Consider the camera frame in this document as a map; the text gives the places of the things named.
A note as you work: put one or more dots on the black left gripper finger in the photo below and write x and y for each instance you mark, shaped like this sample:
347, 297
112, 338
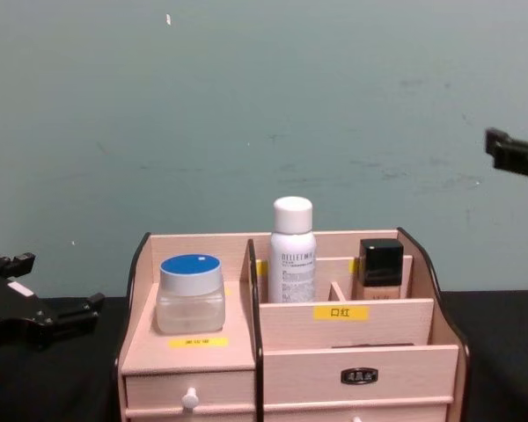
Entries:
72, 314
16, 262

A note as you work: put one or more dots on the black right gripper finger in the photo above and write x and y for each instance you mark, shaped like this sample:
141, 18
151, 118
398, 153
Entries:
517, 154

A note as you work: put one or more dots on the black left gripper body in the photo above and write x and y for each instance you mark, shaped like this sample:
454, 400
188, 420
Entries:
13, 310

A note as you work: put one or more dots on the small pink drawer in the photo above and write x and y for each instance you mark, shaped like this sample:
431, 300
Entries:
158, 391

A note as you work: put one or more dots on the clear jar with blue lid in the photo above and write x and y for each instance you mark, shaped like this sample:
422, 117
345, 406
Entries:
190, 294

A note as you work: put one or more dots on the yellow label with small print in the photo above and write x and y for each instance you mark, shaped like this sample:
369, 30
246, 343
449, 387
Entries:
198, 342

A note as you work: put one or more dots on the white round drawer knob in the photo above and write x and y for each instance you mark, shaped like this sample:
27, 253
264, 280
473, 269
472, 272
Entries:
190, 399

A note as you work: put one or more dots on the foundation bottle with black cap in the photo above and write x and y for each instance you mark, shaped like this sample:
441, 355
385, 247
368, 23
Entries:
379, 270

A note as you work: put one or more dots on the black table cloth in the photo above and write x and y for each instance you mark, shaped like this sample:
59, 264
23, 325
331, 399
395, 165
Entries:
503, 356

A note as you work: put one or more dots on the pink wooden desk organizer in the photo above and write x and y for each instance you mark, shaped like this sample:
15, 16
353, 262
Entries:
290, 365

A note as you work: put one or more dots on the white spray bottle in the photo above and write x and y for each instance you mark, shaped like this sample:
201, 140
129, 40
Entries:
292, 255

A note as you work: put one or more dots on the wide pink drawer with plate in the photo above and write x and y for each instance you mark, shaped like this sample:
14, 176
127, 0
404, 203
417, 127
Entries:
299, 376

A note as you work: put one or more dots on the yellow label with black characters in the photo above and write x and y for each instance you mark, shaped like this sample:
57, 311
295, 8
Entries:
341, 313

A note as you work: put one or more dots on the low wide pink drawer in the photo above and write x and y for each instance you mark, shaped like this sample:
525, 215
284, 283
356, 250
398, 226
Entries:
308, 414

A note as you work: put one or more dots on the black metal name plate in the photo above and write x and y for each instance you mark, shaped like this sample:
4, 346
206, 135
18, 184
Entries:
359, 376

